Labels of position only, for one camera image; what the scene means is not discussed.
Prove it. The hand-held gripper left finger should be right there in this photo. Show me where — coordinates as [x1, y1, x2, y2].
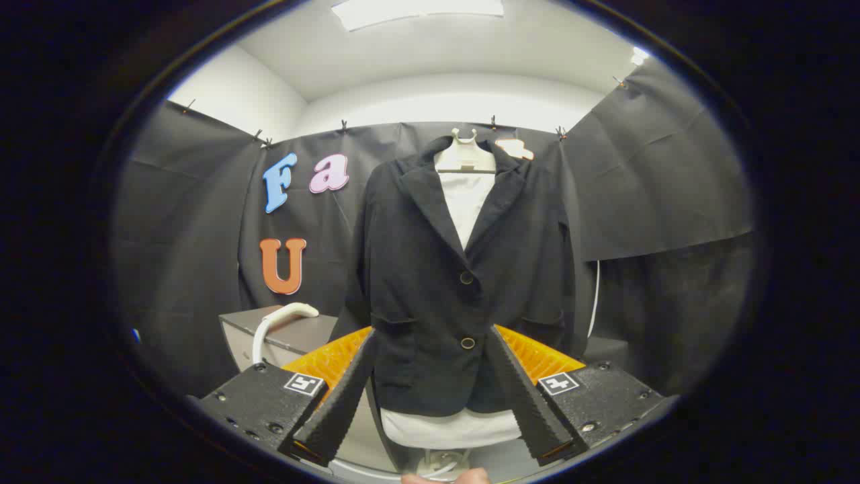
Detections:
[198, 326, 377, 468]

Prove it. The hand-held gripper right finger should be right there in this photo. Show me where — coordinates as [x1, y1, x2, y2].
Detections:
[488, 324, 666, 467]

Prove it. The white plastic hanger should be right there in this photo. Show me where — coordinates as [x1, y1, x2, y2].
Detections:
[435, 128, 497, 174]

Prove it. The long ceiling light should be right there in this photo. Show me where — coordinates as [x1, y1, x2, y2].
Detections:
[333, 0, 505, 32]

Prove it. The white garment steamer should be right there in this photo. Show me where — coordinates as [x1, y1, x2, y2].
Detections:
[252, 302, 320, 366]

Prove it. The black backdrop cloth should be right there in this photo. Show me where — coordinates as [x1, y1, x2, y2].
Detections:
[111, 57, 757, 404]

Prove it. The white mannequin stand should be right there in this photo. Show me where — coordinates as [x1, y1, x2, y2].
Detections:
[329, 447, 484, 482]

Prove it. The black blazer jacket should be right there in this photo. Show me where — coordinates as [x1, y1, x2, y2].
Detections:
[334, 134, 578, 417]

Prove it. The white mannequin torso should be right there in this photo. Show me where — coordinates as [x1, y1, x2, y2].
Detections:
[380, 171, 523, 450]

